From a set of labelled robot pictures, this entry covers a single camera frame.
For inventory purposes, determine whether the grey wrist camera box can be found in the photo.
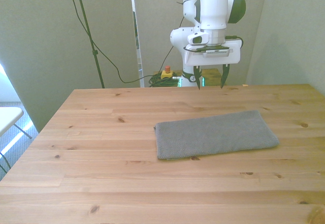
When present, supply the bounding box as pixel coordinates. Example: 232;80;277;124
189;45;233;58

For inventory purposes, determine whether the yellow emergency stop box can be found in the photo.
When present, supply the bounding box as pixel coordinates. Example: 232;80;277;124
161;66;175;80

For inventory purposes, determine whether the coiled dark cable bundle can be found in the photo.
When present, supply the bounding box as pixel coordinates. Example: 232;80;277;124
148;74;181;88

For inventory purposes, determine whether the white folding chair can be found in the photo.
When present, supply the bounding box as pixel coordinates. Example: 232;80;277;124
0;107;33;174

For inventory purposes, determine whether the thin black stand cable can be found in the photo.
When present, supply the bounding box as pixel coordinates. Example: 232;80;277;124
63;0;154;84

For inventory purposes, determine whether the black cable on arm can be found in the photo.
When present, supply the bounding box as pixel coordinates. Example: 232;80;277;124
177;0;244;53

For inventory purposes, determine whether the black camera stand pole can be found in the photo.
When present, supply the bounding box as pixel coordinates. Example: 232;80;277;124
64;0;106;89

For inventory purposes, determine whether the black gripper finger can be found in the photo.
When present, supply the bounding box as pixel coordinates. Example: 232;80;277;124
193;66;203;90
220;63;231;89

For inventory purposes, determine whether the white gripper body block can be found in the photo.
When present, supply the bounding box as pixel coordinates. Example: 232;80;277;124
184;39;242;66

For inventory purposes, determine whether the grey knitted towel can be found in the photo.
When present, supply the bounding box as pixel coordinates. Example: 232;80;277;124
154;110;280;161

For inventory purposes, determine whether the white partition edge trim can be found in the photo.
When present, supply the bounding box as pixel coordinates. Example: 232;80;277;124
129;0;146;87

